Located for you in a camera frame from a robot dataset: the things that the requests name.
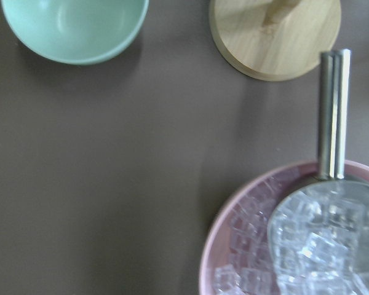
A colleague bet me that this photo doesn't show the steel ice scoop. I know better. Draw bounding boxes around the steel ice scoop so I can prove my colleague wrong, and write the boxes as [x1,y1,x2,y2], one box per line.
[267,49,369,294]

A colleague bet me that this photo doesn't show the green bowl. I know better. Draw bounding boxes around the green bowl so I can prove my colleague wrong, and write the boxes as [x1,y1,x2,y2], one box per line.
[1,0,149,65]

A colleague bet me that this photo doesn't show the wooden stand with round base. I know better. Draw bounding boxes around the wooden stand with round base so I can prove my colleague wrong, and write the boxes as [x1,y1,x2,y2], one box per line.
[209,1,341,81]

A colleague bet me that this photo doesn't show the pink bowl with ice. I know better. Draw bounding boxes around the pink bowl with ice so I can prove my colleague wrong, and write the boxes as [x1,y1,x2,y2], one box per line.
[199,162,369,294]

